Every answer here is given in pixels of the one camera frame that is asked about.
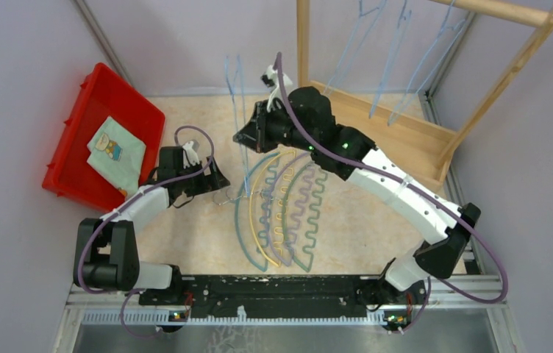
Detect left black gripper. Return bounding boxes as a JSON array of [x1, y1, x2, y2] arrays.
[[176, 155, 229, 197]]

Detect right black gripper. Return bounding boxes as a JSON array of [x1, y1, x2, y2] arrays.
[[234, 99, 317, 154]]

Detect light blue wire hanger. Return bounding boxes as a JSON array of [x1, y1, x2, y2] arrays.
[[387, 1, 467, 126], [224, 54, 251, 196], [368, 0, 412, 119], [323, 0, 388, 96]]

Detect purple wavy hanger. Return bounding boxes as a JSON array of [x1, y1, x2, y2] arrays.
[[264, 153, 322, 272]]

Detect green wavy hanger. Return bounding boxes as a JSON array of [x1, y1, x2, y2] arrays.
[[282, 163, 328, 273]]

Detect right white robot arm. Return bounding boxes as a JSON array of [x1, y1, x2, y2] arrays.
[[232, 87, 480, 304]]

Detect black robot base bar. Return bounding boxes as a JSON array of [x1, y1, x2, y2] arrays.
[[138, 275, 426, 319]]

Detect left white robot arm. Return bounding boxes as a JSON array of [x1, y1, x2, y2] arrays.
[[73, 143, 230, 304]]

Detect teal blue wavy hanger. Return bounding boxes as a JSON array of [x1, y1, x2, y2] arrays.
[[233, 153, 278, 273]]

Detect yellow wavy hanger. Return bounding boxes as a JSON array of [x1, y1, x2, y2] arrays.
[[248, 149, 296, 271]]

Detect light green printed cloth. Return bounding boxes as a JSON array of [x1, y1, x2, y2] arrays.
[[87, 116, 146, 198]]

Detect red plastic bin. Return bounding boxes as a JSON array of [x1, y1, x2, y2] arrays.
[[42, 63, 165, 212]]

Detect wooden hanger rack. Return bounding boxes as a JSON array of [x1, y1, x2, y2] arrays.
[[281, 0, 553, 194]]

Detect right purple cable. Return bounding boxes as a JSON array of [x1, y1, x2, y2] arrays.
[[274, 51, 510, 333]]

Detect purple cable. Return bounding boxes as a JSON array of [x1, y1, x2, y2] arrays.
[[274, 51, 510, 333], [76, 125, 216, 338]]

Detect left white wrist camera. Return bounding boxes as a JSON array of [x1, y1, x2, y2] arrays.
[[182, 140, 200, 168]]

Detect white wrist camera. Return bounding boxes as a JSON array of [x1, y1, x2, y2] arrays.
[[261, 64, 282, 113], [182, 140, 200, 168]]

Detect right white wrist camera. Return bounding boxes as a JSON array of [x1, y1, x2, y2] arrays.
[[261, 64, 282, 113]]

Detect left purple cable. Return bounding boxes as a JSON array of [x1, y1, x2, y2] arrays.
[[76, 125, 216, 338]]

